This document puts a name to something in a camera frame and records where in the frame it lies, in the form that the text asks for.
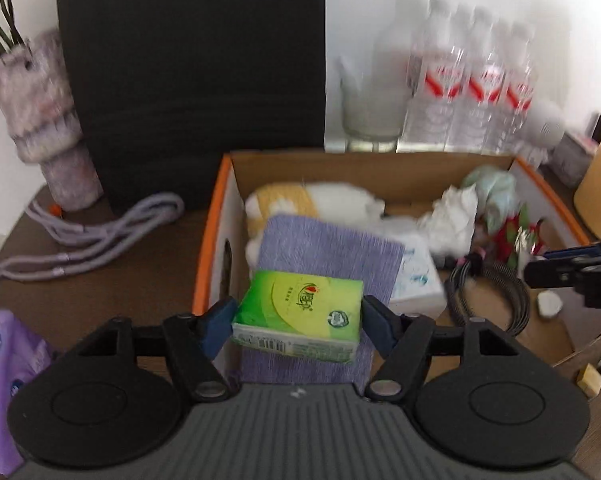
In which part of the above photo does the coiled black cable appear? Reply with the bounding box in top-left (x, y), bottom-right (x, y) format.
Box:
top-left (444, 254), bottom-right (532, 337)

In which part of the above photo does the yellow white plush toy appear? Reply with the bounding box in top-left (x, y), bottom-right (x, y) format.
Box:
top-left (244, 182), bottom-right (386, 267)

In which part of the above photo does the white round speaker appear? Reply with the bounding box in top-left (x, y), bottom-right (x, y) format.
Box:
top-left (524, 97), bottom-right (569, 162)

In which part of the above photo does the red cardboard box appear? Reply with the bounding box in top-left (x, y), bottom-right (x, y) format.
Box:
top-left (192, 149), bottom-right (599, 387)

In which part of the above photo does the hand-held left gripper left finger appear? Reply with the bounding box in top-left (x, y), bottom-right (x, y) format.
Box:
top-left (74, 296), bottom-right (238, 404)

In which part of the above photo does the small white plug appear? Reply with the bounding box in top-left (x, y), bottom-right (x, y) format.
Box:
top-left (536, 290), bottom-right (564, 320)

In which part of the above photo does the grey braided cable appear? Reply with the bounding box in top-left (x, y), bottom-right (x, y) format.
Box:
top-left (0, 192), bottom-right (186, 287)

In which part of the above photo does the small grey box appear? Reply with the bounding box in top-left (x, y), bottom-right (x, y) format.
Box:
top-left (552, 129), bottom-right (601, 187)

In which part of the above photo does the red and green item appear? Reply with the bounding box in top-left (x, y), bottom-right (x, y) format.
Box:
top-left (489, 204), bottom-right (547, 267)

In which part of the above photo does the clear water bottle red label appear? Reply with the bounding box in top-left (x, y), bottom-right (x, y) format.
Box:
top-left (495, 22), bottom-right (537, 157)
top-left (450, 7), bottom-right (507, 154)
top-left (404, 0), bottom-right (469, 152)

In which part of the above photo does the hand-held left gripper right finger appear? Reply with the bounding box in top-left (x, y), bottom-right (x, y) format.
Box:
top-left (361, 294), bottom-right (524, 404)

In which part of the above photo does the crumpled white tissue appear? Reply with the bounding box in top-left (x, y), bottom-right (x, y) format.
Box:
top-left (419, 184), bottom-right (479, 262)

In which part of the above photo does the white frosted bottle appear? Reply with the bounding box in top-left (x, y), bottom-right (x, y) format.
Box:
top-left (374, 0), bottom-right (427, 92)

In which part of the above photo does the white wipes container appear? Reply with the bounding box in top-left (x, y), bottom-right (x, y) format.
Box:
top-left (379, 214), bottom-right (447, 319)

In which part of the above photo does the purple white textured vase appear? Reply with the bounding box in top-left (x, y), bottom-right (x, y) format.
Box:
top-left (0, 29), bottom-right (104, 212)

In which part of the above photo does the small yellow block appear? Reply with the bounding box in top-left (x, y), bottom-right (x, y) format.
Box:
top-left (575, 363), bottom-right (601, 394)

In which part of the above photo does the purple knitted cloth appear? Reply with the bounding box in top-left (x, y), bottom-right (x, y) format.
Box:
top-left (240, 214), bottom-right (406, 387)

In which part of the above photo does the clear glass container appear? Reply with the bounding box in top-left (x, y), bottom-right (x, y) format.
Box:
top-left (339, 54), bottom-right (407, 154)

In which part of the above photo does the crumpled pale green cloth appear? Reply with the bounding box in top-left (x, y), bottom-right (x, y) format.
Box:
top-left (462, 165), bottom-right (519, 234)

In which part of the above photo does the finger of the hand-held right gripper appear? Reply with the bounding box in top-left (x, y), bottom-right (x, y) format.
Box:
top-left (544, 233), bottom-right (601, 262)
top-left (523, 256), bottom-right (601, 311)

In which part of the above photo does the purple tissue pack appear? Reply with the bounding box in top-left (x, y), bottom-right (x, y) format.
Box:
top-left (0, 308), bottom-right (57, 477)

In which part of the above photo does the green tissue pack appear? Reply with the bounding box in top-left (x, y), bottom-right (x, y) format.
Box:
top-left (231, 269), bottom-right (365, 365)

